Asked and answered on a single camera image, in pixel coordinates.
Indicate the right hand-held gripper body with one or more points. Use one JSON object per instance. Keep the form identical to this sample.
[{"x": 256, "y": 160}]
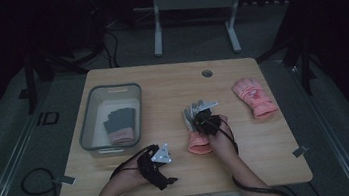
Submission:
[{"x": 207, "y": 122}]

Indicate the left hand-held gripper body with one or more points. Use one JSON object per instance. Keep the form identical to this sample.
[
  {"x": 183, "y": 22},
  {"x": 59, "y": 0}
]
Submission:
[{"x": 161, "y": 155}]

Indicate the pink glove with grey palm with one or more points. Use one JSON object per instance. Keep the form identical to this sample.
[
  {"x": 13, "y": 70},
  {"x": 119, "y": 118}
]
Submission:
[{"x": 199, "y": 143}]

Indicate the grey plastic bin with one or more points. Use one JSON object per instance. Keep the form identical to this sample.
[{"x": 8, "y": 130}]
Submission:
[{"x": 94, "y": 121}]

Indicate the person's right hand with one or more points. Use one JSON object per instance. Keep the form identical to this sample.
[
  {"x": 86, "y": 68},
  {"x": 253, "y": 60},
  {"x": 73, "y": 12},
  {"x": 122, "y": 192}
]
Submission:
[{"x": 223, "y": 144}]

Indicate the person's left hand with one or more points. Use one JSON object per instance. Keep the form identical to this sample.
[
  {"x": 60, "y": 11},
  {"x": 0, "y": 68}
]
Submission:
[{"x": 128, "y": 177}]

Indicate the pink glove with print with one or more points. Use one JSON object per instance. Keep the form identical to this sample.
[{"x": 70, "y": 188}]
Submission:
[{"x": 256, "y": 98}]

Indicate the grey tape piece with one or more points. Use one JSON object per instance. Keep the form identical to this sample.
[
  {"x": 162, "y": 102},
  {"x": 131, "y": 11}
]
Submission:
[
  {"x": 300, "y": 151},
  {"x": 65, "y": 180}
]

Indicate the black tripod stand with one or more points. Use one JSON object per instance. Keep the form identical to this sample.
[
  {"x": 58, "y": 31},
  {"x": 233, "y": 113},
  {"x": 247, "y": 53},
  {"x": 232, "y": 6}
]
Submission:
[
  {"x": 44, "y": 65},
  {"x": 303, "y": 58}
]

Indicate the white metal desk frame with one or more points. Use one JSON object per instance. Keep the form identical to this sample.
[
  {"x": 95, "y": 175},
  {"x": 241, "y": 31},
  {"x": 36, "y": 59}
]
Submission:
[{"x": 194, "y": 1}]

